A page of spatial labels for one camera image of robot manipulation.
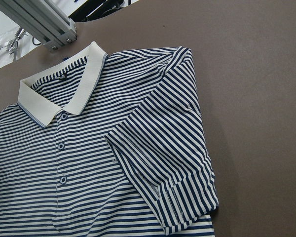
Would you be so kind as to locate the navy white striped polo shirt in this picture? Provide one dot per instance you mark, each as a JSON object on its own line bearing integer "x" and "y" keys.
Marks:
{"x": 107, "y": 146}

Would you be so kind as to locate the black equipment box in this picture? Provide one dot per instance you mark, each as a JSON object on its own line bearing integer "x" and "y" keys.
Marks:
{"x": 95, "y": 9}

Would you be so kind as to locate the metal clip hanger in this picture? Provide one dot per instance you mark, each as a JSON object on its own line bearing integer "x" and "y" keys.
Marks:
{"x": 11, "y": 46}

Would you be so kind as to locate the aluminium extrusion frame post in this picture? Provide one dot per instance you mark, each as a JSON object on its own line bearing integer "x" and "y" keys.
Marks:
{"x": 43, "y": 20}

